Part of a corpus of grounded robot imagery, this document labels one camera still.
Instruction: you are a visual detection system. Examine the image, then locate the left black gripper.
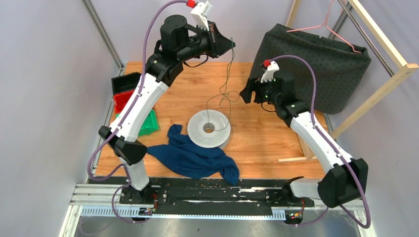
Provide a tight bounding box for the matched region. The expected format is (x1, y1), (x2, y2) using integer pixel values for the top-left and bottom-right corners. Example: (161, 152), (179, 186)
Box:
(176, 20), (235, 62)

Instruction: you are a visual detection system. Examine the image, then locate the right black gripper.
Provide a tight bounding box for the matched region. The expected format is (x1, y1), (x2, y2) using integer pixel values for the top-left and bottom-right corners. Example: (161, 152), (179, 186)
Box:
(240, 74), (281, 106)

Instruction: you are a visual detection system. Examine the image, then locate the thin green wire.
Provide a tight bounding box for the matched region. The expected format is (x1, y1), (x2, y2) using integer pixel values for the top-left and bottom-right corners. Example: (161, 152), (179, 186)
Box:
(205, 37), (236, 133)

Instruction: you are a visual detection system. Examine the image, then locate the white cable spool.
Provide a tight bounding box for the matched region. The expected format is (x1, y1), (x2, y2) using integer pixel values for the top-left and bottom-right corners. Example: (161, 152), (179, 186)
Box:
(187, 110), (231, 149)

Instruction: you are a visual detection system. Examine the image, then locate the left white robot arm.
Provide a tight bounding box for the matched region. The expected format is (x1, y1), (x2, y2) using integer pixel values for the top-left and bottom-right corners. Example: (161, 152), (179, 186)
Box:
(98, 15), (235, 203)

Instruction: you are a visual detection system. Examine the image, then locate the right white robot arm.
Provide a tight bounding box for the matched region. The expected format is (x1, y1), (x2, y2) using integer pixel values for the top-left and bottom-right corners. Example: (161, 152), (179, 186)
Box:
(240, 71), (369, 208)

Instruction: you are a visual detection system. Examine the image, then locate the blue cloth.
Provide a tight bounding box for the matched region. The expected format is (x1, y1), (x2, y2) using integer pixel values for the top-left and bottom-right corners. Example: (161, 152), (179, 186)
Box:
(147, 124), (239, 186)

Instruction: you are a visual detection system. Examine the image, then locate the dark dotted fabric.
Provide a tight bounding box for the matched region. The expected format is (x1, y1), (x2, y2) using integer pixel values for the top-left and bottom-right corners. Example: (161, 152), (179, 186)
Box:
(248, 24), (371, 115)

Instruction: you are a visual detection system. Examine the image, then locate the green plastic bin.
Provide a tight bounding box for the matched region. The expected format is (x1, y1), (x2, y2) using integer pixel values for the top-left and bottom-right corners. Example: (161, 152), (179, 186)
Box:
(115, 109), (161, 137)

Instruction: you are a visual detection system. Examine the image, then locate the black plastic bin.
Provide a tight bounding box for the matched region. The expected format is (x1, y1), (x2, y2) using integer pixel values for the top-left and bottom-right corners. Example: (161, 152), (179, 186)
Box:
(111, 72), (141, 95)

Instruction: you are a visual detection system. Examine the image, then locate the red plastic bin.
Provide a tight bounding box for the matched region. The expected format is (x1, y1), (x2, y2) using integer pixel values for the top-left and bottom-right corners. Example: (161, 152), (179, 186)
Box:
(113, 90), (134, 114)

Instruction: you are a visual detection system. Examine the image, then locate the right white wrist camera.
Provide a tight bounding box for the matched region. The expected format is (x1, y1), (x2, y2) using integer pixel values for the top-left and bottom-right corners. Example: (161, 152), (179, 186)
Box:
(260, 60), (279, 83)

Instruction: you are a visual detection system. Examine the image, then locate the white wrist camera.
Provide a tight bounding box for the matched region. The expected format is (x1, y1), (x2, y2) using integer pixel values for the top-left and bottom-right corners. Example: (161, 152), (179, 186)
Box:
(260, 60), (279, 83)
(190, 0), (213, 32)

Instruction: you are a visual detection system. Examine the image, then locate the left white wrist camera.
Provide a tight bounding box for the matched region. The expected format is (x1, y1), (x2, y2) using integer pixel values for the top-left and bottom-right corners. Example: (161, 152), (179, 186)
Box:
(190, 0), (213, 32)

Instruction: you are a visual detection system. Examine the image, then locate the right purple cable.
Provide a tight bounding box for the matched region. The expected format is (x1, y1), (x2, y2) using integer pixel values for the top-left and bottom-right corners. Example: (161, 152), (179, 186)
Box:
(268, 54), (372, 230)

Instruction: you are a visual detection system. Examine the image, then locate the purple cable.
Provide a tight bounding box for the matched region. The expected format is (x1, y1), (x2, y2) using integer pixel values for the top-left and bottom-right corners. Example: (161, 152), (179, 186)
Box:
(268, 54), (372, 230)
(87, 0), (192, 224)

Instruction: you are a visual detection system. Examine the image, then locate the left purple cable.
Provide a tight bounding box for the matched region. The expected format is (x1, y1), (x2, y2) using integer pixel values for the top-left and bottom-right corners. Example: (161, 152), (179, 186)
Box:
(87, 0), (192, 224)

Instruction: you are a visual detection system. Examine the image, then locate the pink wire hanger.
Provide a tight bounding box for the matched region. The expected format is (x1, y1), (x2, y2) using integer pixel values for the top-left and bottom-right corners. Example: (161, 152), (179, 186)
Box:
(287, 0), (362, 54)

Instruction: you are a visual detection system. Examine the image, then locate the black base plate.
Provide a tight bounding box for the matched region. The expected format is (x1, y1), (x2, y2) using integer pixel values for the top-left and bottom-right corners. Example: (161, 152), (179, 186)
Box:
(88, 176), (316, 217)

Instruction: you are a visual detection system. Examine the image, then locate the wooden frame rack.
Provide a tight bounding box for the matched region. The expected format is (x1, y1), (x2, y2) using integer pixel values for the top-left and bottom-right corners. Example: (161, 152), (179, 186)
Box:
(286, 0), (419, 166)

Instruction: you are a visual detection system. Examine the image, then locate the aluminium rail frame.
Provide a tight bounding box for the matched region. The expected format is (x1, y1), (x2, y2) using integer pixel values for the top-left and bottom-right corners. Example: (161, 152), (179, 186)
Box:
(59, 184), (377, 237)

